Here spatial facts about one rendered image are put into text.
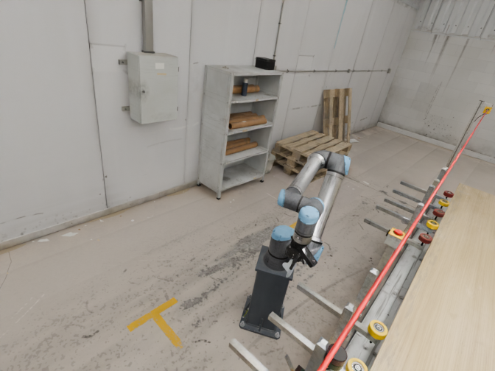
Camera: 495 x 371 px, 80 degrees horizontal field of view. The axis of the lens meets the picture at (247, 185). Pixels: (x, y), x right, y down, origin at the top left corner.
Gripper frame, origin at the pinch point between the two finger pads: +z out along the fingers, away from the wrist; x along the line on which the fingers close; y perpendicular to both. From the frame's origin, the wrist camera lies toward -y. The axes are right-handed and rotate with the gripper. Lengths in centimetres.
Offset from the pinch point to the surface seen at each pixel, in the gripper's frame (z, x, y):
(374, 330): 3.1, -2.6, -42.5
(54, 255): 94, 66, 192
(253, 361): 7.7, 46.5, -14.2
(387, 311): 32, -51, -41
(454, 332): 4, -33, -69
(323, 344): -23, 42, -34
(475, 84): -58, -753, 52
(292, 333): 10.7, 21.8, -16.6
